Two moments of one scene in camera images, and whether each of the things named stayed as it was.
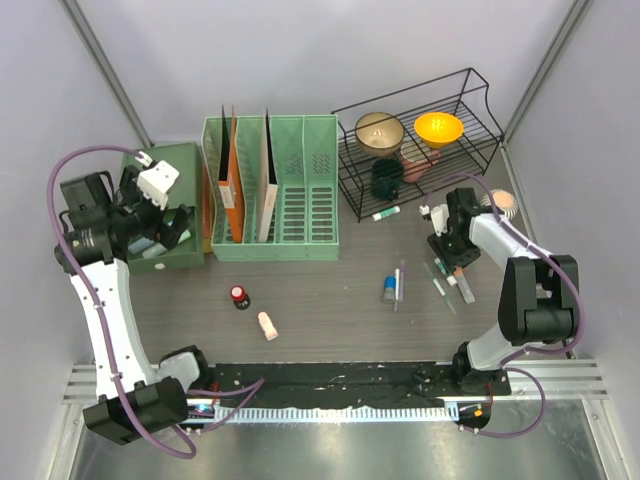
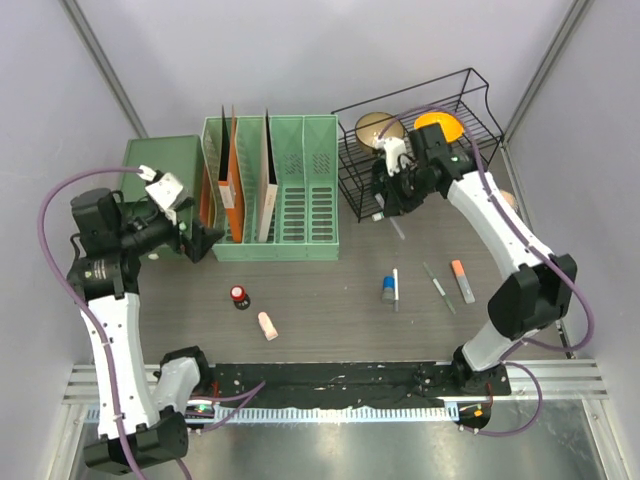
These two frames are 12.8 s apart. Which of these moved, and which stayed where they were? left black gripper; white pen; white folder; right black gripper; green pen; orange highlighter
Moved: right black gripper; left black gripper
Stayed: white folder; orange highlighter; green pen; white pen
